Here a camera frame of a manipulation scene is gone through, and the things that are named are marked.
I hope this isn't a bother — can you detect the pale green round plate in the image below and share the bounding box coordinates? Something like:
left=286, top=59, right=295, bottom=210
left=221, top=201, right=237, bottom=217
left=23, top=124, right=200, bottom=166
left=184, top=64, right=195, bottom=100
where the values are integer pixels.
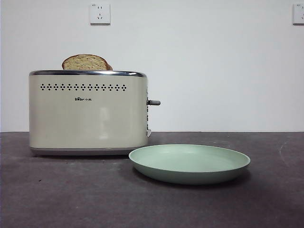
left=128, top=143, right=251, bottom=186

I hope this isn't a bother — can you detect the large toasted bread slice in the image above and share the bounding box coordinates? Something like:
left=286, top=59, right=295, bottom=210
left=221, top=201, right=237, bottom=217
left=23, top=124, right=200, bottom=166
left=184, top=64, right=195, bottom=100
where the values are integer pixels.
left=62, top=54, right=110, bottom=71

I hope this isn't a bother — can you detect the cream two-slot toaster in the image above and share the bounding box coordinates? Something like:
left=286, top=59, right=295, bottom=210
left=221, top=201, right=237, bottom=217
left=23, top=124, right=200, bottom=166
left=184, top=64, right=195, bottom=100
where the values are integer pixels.
left=28, top=69, right=161, bottom=157

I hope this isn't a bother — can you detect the white wall socket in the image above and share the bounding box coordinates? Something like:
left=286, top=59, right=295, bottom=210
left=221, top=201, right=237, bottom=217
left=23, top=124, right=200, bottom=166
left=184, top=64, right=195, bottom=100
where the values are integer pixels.
left=89, top=3, right=111, bottom=26
left=292, top=4, right=304, bottom=26

